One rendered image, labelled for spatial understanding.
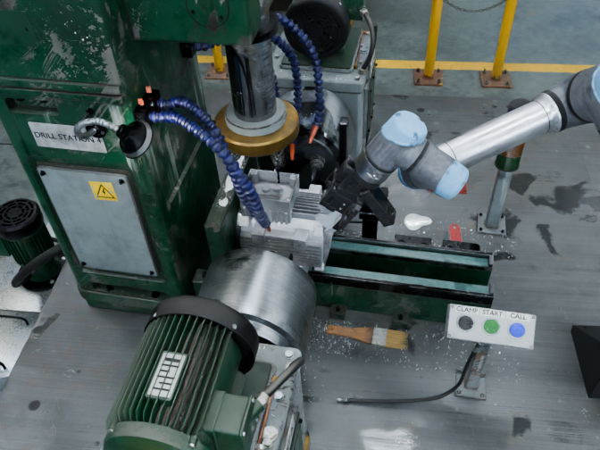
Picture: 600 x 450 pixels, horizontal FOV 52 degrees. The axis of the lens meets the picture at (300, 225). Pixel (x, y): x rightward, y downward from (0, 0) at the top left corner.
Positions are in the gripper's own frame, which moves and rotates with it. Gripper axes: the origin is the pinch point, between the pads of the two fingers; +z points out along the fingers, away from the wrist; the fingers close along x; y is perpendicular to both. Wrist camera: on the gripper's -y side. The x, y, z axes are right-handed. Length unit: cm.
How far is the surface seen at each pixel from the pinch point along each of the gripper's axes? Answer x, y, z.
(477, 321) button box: 19.2, -29.6, -15.0
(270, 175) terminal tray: -10.8, 16.5, 3.9
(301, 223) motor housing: -1.3, 5.8, 4.1
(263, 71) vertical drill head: -3.2, 30.6, -26.5
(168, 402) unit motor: 61, 24, -18
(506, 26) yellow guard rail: -239, -88, 32
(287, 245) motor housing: 3.0, 6.4, 8.6
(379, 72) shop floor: -241, -46, 99
